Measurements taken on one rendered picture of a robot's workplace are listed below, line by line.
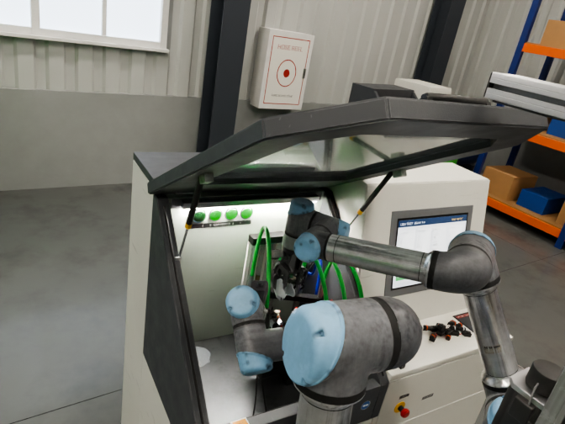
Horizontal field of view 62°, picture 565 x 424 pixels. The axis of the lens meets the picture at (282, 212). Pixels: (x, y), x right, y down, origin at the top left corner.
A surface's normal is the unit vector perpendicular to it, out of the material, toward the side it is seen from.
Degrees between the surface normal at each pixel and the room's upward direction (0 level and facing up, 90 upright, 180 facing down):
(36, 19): 90
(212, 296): 90
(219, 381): 0
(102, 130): 90
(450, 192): 76
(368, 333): 46
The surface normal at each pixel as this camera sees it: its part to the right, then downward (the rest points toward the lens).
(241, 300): -0.11, -0.41
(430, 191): 0.51, 0.19
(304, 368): -0.91, -0.13
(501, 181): -0.86, 0.06
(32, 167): 0.56, 0.41
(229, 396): 0.17, -0.91
